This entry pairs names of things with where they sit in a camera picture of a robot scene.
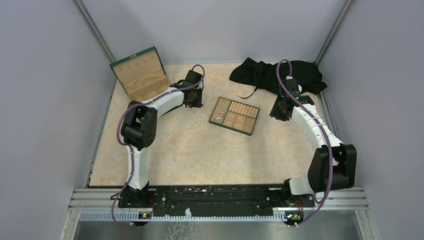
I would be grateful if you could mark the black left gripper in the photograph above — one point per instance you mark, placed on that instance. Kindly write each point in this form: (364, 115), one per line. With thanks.
(197, 103)

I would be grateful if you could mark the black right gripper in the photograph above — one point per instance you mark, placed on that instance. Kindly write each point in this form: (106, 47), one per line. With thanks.
(275, 113)

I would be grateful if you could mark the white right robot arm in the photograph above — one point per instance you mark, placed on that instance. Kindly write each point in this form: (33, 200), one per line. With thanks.
(333, 165)

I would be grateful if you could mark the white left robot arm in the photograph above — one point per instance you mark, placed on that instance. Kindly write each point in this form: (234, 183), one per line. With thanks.
(137, 127)

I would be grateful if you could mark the green open jewelry box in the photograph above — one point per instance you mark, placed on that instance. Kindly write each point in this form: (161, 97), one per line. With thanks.
(142, 80)

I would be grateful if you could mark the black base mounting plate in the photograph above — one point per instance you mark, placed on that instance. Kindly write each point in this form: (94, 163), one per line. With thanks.
(232, 200)

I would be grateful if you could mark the aluminium frame rail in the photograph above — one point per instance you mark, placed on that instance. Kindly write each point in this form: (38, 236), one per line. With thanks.
(101, 204)

